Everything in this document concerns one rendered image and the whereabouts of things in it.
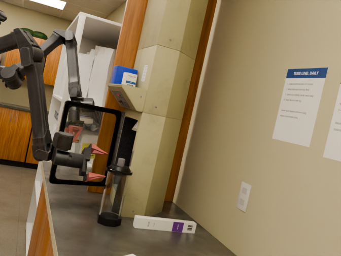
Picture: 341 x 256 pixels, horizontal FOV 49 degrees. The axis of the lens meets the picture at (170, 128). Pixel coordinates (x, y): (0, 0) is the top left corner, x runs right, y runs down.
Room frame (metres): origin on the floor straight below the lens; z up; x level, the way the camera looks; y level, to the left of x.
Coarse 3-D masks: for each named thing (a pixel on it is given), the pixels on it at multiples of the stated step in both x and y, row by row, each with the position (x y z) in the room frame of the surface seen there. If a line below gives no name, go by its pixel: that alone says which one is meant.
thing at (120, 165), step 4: (120, 160) 1.52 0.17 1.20; (124, 160) 1.52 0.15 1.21; (112, 164) 1.52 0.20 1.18; (116, 164) 1.55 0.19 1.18; (120, 164) 1.52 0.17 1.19; (112, 168) 1.49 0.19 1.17; (116, 168) 1.49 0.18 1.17; (120, 168) 1.49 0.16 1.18; (124, 168) 1.50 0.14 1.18; (128, 168) 1.52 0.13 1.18
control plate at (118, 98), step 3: (114, 93) 1.86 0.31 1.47; (117, 93) 1.78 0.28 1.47; (120, 93) 1.72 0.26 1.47; (117, 96) 1.82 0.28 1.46; (120, 96) 1.76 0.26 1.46; (117, 99) 1.88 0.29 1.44; (120, 99) 1.80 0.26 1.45; (123, 99) 1.74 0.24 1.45; (126, 102) 1.72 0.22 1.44; (123, 105) 1.83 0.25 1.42; (126, 105) 1.76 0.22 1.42
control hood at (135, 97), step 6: (108, 84) 1.87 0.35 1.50; (114, 84) 1.74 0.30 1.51; (120, 84) 1.63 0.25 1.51; (114, 90) 1.81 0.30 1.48; (120, 90) 1.68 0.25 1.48; (126, 90) 1.61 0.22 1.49; (132, 90) 1.62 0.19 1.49; (138, 90) 1.63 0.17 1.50; (144, 90) 1.64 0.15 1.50; (114, 96) 1.91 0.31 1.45; (126, 96) 1.64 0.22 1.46; (132, 96) 1.62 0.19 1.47; (138, 96) 1.63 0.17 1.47; (144, 96) 1.64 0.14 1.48; (132, 102) 1.63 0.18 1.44; (138, 102) 1.63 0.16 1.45; (144, 102) 1.65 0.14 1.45; (132, 108) 1.68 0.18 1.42; (138, 108) 1.64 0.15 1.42
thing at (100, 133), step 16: (80, 112) 1.79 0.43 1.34; (96, 112) 1.84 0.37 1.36; (80, 128) 1.80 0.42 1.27; (96, 128) 1.85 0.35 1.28; (112, 128) 1.90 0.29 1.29; (80, 144) 1.81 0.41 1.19; (96, 144) 1.86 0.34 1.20; (96, 160) 1.87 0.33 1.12; (64, 176) 1.78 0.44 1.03; (80, 176) 1.83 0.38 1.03
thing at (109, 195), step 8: (112, 176) 1.49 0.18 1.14; (120, 176) 1.49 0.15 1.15; (128, 176) 1.51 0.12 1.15; (112, 184) 1.49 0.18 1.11; (120, 184) 1.49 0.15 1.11; (104, 192) 1.51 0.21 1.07; (112, 192) 1.48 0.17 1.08; (120, 192) 1.49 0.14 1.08; (104, 200) 1.50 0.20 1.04; (112, 200) 1.48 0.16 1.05; (120, 200) 1.50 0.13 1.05; (104, 208) 1.49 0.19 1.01; (112, 208) 1.48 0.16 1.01; (120, 208) 1.50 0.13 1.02; (104, 216) 1.49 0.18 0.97; (112, 216) 1.49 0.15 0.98; (120, 216) 1.52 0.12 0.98
